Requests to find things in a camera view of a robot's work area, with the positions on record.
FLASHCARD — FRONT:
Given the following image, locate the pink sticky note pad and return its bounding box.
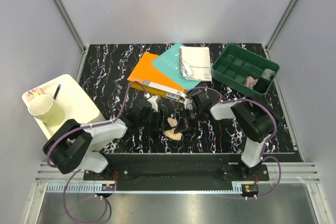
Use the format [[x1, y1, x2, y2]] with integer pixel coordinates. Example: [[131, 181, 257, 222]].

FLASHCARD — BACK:
[[25, 87, 44, 103]]

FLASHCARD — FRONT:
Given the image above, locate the green paper cup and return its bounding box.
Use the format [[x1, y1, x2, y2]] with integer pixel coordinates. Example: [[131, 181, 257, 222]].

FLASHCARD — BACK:
[[28, 94, 65, 126]]

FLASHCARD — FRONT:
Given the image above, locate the green compartment tray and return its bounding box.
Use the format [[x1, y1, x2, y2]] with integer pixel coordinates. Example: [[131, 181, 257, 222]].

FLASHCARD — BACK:
[[210, 44, 280, 99]]

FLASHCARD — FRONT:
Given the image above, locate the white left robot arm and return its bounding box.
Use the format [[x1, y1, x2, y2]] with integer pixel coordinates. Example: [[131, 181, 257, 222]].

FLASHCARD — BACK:
[[43, 99, 171, 180]]

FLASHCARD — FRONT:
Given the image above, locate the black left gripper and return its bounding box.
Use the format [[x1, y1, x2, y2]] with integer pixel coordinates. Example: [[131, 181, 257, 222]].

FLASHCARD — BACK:
[[138, 109, 172, 132]]

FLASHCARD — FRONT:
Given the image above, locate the blue black pen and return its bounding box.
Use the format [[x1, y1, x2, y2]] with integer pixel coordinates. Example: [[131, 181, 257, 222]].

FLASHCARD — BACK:
[[53, 84, 61, 100]]

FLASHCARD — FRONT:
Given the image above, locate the cream plastic bin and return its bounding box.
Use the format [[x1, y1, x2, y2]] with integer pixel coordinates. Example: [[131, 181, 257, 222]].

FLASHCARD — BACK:
[[22, 73, 104, 141]]

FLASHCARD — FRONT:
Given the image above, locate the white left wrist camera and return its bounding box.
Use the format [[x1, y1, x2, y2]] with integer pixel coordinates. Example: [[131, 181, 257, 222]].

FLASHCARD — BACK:
[[144, 93, 161, 112]]

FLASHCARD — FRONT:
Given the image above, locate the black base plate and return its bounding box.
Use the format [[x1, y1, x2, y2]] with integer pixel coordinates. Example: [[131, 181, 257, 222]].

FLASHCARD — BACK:
[[83, 153, 269, 193]]

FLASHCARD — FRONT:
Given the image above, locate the beige underwear navy trim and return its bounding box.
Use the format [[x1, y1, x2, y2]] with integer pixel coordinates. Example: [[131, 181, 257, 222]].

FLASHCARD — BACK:
[[163, 118, 182, 141]]

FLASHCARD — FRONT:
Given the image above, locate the white Canon safety booklet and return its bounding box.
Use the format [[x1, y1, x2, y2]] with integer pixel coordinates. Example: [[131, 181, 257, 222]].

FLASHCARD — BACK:
[[179, 46, 212, 82]]

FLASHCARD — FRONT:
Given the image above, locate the orange folder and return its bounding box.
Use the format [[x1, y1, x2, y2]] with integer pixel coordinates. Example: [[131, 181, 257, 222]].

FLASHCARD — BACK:
[[127, 52, 185, 96]]

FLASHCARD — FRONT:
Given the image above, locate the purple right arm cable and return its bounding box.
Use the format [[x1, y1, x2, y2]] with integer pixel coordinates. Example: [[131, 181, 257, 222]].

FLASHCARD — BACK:
[[185, 87, 283, 200]]

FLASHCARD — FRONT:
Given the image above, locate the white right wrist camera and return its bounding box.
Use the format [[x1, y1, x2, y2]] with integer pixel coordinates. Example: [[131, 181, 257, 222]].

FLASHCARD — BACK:
[[182, 95, 194, 110]]

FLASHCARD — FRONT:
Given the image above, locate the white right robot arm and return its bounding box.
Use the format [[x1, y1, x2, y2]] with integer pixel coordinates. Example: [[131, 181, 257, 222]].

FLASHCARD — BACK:
[[173, 91, 279, 180]]

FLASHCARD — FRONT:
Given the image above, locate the grey underwear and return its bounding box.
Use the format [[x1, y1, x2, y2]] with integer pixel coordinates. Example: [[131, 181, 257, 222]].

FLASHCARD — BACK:
[[261, 68, 275, 80]]

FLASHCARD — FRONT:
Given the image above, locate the teal plastic board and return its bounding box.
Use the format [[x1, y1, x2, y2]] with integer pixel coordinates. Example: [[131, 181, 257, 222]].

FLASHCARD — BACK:
[[152, 44, 204, 90]]

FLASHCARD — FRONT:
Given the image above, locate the pink rolled underwear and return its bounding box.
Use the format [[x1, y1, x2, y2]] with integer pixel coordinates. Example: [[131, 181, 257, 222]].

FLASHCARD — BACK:
[[244, 76, 258, 89]]

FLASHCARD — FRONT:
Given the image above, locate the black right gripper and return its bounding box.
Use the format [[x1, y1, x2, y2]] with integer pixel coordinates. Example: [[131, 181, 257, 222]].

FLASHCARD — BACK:
[[175, 107, 203, 134]]

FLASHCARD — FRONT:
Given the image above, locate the yellow binder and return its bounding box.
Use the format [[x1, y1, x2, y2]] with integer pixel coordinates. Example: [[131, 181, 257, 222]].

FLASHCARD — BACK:
[[142, 80, 187, 103]]

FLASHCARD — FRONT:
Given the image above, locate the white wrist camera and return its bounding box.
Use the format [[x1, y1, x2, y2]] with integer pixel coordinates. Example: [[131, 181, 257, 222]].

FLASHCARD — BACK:
[[144, 93, 161, 112], [182, 95, 194, 110]]

